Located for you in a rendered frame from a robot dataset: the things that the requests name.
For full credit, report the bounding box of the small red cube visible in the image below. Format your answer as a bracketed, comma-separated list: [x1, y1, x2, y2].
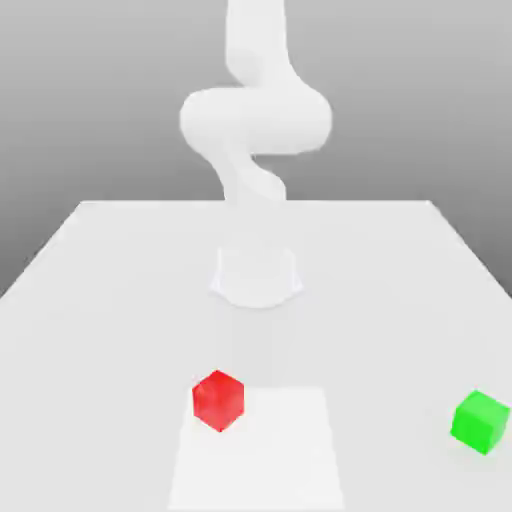
[191, 369, 246, 434]

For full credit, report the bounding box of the small green cube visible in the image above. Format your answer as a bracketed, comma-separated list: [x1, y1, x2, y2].
[449, 389, 512, 457]

